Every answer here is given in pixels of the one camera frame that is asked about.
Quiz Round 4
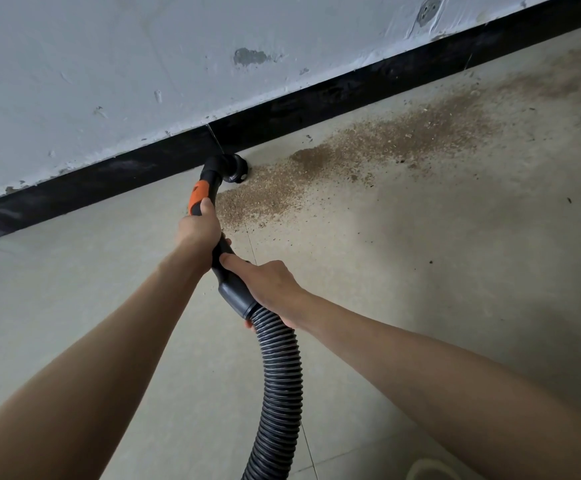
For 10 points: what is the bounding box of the person's right forearm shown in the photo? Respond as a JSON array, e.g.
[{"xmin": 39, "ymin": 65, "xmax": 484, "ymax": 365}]
[{"xmin": 295, "ymin": 292, "xmax": 581, "ymax": 480}]

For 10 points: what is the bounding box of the black baseboard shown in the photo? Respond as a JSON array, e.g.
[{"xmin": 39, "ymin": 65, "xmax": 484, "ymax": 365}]
[{"xmin": 0, "ymin": 0, "xmax": 581, "ymax": 248}]

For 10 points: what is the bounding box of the person's right hand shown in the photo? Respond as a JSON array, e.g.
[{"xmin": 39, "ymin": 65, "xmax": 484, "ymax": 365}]
[{"xmin": 219, "ymin": 252, "xmax": 314, "ymax": 331}]

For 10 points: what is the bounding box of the person's left forearm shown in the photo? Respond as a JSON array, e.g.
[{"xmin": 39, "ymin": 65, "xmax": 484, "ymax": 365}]
[{"xmin": 0, "ymin": 244, "xmax": 207, "ymax": 480}]

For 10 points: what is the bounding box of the black ribbed vacuum hose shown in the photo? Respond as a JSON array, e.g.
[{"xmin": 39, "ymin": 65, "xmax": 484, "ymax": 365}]
[{"xmin": 188, "ymin": 153, "xmax": 305, "ymax": 480}]

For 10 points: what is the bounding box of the brown dirt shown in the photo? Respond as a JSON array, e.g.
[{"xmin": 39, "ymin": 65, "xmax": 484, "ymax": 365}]
[{"xmin": 215, "ymin": 42, "xmax": 581, "ymax": 231}]

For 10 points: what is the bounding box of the person's right shoe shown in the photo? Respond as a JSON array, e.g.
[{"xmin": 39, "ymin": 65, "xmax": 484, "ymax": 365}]
[{"xmin": 406, "ymin": 458, "xmax": 464, "ymax": 480}]

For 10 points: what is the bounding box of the person's left hand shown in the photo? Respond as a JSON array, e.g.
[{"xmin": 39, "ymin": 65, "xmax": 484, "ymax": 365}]
[{"xmin": 174, "ymin": 197, "xmax": 233, "ymax": 275}]

